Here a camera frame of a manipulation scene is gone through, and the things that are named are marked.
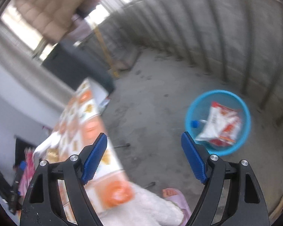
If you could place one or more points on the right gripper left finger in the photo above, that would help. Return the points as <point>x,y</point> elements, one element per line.
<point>43,204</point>

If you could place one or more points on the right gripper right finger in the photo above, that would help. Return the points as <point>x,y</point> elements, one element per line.
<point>231,194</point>

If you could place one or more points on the red white snack bag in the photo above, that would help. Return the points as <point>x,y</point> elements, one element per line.
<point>222,126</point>

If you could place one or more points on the pink floral bed quilt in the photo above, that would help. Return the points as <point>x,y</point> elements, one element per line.
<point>25,155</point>

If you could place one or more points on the purple slipper with foot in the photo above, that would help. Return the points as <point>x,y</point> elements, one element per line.
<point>175,196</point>

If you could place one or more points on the patterned tile tablecloth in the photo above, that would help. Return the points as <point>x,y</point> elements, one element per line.
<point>78,126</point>

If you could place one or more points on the blue bottle cap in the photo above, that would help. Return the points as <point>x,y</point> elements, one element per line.
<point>194,124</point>

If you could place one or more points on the white fluffy pant leg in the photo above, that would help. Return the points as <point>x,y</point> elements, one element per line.
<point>146,208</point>

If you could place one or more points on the black cabinet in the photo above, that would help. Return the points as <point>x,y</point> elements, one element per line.
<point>72,65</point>

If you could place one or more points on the beige quilted jacket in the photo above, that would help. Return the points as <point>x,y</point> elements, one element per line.
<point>53,19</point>

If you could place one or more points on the yellow broom handle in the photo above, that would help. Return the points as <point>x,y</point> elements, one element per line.
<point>105,50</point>

